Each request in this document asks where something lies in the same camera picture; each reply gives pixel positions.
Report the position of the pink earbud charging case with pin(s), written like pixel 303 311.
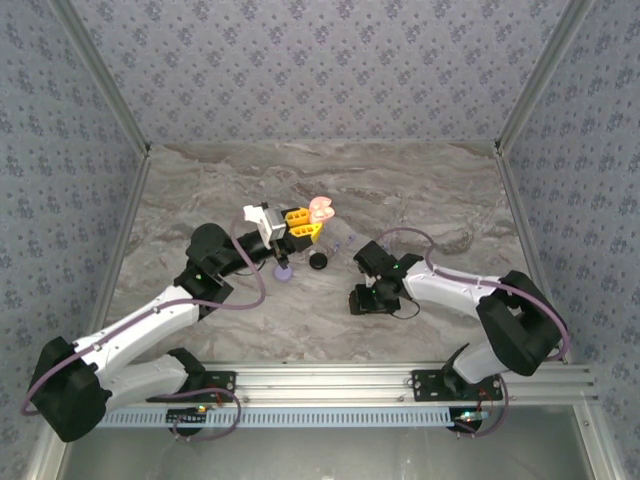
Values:
pixel 320 212

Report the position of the black earbud charging case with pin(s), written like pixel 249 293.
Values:
pixel 318 261

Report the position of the lilac earbud charging case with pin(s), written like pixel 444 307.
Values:
pixel 286 275

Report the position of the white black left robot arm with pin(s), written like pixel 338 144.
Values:
pixel 140 320

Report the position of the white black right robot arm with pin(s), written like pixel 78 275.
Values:
pixel 500 360

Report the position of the small black controller board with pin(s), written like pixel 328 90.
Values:
pixel 467 422
pixel 187 417

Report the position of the grey metal panel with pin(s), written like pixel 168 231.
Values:
pixel 325 457

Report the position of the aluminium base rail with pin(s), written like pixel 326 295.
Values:
pixel 325 380

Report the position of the aluminium frame post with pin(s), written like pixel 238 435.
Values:
pixel 541 75
pixel 105 75

